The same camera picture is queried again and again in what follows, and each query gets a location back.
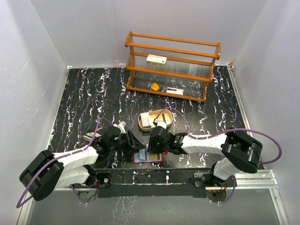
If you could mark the orange yellow small block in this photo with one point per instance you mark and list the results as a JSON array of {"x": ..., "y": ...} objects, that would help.
[{"x": 154, "y": 86}]

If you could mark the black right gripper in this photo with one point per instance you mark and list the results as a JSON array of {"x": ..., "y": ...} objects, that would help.
[{"x": 152, "y": 148}]

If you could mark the gold credit card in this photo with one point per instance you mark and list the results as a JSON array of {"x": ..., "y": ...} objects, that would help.
[{"x": 156, "y": 157}]

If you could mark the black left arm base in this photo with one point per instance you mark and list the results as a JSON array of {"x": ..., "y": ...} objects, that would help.
[{"x": 100, "y": 182}]

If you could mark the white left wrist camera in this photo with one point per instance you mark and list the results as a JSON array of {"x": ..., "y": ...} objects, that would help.
[{"x": 121, "y": 126}]

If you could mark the white red medicine box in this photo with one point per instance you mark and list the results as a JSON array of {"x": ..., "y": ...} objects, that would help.
[{"x": 156, "y": 60}]

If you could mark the red card holder wallet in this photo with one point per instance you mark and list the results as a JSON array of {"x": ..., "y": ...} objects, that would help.
[{"x": 145, "y": 151}]

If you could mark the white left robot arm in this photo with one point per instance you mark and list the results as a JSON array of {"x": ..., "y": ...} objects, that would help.
[{"x": 49, "y": 171}]

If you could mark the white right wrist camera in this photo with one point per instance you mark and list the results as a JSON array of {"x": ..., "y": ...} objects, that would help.
[{"x": 160, "y": 123}]

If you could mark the orange wooden shelf rack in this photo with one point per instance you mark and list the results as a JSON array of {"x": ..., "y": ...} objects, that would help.
[{"x": 189, "y": 65}]

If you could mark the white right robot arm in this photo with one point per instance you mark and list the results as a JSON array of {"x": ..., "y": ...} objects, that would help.
[{"x": 241, "y": 152}]

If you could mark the beige oval card tray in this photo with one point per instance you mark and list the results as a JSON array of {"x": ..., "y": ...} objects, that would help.
[{"x": 166, "y": 116}]

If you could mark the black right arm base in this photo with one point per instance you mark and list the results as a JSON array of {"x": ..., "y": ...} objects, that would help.
[{"x": 212, "y": 179}]

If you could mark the white stapler on shelf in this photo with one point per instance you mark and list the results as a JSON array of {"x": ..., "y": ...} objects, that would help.
[{"x": 174, "y": 91}]

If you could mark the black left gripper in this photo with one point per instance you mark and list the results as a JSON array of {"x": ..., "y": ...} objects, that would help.
[{"x": 135, "y": 144}]

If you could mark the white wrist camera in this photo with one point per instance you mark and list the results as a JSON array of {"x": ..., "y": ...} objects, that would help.
[
  {"x": 160, "y": 123},
  {"x": 121, "y": 126}
]

